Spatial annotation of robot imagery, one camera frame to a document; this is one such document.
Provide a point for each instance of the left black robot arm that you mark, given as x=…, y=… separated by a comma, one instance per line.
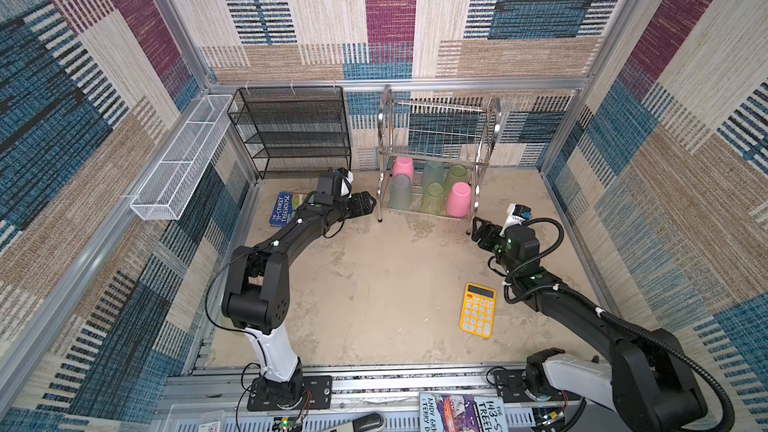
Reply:
x=256, y=296

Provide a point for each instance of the teal translucent cup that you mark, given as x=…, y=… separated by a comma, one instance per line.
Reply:
x=433, y=172

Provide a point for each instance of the green translucent cup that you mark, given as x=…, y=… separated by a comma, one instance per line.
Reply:
x=432, y=199
x=457, y=173

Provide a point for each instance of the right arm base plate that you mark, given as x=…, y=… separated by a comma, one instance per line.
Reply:
x=519, y=385

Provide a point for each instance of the white wire wall basket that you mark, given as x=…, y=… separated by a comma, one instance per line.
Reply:
x=169, y=188

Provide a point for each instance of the yellow calculator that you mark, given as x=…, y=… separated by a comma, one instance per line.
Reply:
x=478, y=310

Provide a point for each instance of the black mesh shelf rack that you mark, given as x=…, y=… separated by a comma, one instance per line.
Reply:
x=293, y=131

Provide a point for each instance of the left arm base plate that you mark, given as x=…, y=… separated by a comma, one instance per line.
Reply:
x=267, y=395

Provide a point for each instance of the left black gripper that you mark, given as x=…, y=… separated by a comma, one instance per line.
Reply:
x=365, y=209

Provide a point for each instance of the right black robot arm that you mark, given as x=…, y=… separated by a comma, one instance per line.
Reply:
x=654, y=385

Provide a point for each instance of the silver wire dish rack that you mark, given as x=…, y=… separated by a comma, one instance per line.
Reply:
x=437, y=130

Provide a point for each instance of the blue picture book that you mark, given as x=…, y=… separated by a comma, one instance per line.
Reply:
x=285, y=208

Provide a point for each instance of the teal textured cup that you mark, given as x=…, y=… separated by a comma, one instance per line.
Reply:
x=401, y=192

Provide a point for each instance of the green translucent cup front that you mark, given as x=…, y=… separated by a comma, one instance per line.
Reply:
x=432, y=199

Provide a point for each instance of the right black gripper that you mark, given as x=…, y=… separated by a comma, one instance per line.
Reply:
x=491, y=231

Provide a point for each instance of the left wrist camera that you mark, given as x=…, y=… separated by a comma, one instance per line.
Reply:
x=346, y=178

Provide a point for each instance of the purple treehouse book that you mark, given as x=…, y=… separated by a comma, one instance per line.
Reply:
x=461, y=413

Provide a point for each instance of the pink cup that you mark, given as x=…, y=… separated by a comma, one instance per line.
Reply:
x=458, y=200
x=404, y=166

